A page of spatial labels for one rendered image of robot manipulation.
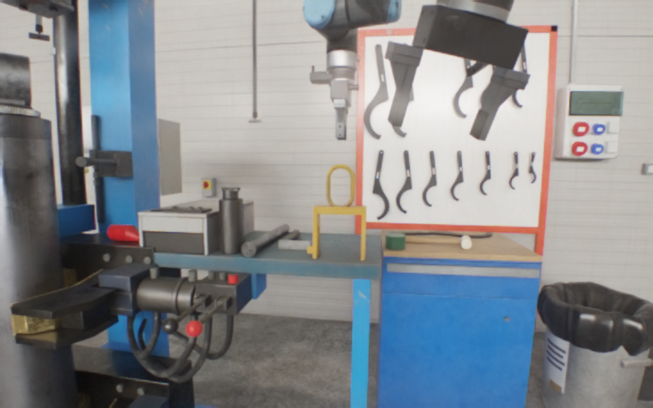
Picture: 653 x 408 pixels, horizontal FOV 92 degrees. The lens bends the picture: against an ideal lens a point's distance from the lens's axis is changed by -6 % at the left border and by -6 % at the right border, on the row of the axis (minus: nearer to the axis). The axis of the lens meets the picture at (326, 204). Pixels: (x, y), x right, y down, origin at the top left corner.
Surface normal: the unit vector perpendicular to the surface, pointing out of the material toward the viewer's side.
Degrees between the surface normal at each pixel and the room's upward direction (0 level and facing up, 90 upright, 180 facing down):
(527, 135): 90
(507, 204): 90
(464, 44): 113
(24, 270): 90
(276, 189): 90
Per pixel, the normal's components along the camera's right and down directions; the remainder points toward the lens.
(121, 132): -0.14, 0.11
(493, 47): 0.12, 0.50
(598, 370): -0.55, 0.14
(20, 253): 0.72, 0.08
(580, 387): -0.77, 0.11
